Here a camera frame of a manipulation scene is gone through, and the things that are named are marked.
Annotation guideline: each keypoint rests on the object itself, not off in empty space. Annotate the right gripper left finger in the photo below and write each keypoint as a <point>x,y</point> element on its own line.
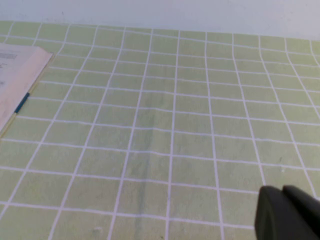
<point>280,220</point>

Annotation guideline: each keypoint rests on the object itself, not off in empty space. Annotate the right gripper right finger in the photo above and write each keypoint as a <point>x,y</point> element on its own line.
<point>302,200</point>

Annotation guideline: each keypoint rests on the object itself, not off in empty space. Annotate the white technical book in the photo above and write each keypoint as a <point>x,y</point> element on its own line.
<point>15,75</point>

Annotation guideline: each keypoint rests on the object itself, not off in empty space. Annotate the green white checked tablecloth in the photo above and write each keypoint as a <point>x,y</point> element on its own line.
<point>175,125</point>

